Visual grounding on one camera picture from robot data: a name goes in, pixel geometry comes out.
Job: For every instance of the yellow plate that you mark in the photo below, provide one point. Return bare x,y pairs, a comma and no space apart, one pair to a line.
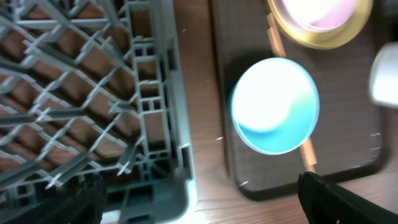
321,40

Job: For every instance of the small pale green bowl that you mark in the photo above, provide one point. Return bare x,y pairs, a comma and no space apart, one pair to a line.
383,77

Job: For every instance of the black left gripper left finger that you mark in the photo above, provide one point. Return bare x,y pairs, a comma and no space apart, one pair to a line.
81,204

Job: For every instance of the dark brown serving tray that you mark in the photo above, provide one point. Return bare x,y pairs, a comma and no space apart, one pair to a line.
351,137

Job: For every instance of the wooden chopstick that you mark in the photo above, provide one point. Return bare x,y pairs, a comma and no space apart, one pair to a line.
306,149

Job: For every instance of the blue bowl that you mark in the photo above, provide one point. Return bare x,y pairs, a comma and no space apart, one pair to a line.
275,106

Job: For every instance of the pink bowl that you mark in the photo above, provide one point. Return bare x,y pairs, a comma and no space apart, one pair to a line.
320,15

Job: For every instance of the grey dishwasher rack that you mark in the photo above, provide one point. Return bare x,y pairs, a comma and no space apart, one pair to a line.
94,89

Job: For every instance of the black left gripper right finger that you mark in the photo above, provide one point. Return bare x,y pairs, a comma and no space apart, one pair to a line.
326,202

